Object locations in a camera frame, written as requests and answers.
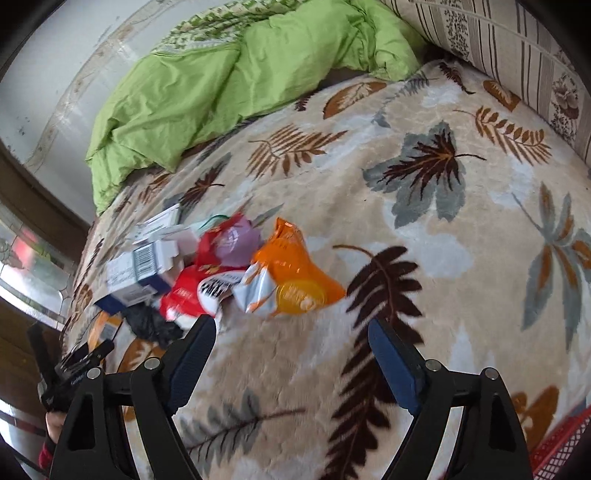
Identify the stained glass window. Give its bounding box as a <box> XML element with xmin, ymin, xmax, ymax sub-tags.
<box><xmin>0</xmin><ymin>206</ymin><xmax>77</xmax><ymax>331</ymax></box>

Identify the black crumpled plastic bag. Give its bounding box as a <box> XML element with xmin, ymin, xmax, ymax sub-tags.
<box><xmin>121</xmin><ymin>303</ymin><xmax>183</xmax><ymax>349</ymax></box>

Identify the white flat box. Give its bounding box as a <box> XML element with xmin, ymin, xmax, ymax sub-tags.
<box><xmin>131</xmin><ymin>203</ymin><xmax>180</xmax><ymax>243</ymax></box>

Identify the green quilt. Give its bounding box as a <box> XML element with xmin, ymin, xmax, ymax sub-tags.
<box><xmin>85</xmin><ymin>1</ymin><xmax>427</xmax><ymax>211</ymax></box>

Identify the red mesh trash basket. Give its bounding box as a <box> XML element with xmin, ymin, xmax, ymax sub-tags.
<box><xmin>530</xmin><ymin>407</ymin><xmax>590</xmax><ymax>480</ymax></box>

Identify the leaf pattern fleece blanket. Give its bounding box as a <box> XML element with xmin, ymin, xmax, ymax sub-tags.
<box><xmin>63</xmin><ymin>61</ymin><xmax>590</xmax><ymax>479</ymax></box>

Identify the orange snack bag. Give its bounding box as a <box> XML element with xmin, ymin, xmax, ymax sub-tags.
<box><xmin>231</xmin><ymin>218</ymin><xmax>346</xmax><ymax>317</ymax></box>

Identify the person left hand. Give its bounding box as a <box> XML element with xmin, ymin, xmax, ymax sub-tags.
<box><xmin>45</xmin><ymin>411</ymin><xmax>66</xmax><ymax>444</ymax></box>

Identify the striped floral cushion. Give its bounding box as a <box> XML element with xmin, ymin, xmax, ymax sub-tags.
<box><xmin>385</xmin><ymin>1</ymin><xmax>590</xmax><ymax>163</ymax></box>

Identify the red purple foil wrapper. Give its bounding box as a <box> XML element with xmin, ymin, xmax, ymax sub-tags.
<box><xmin>195</xmin><ymin>213</ymin><xmax>263</xmax><ymax>268</ymax></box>

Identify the orange medicine box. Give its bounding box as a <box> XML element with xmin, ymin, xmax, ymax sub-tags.
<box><xmin>87</xmin><ymin>312</ymin><xmax>123</xmax><ymax>351</ymax></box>

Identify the red white snack wrapper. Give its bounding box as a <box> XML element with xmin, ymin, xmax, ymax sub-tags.
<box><xmin>159</xmin><ymin>264</ymin><xmax>249</xmax><ymax>324</ymax></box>

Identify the blue white carton box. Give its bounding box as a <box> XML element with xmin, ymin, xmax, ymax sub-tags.
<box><xmin>94</xmin><ymin>240</ymin><xmax>184</xmax><ymax>315</ymax></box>

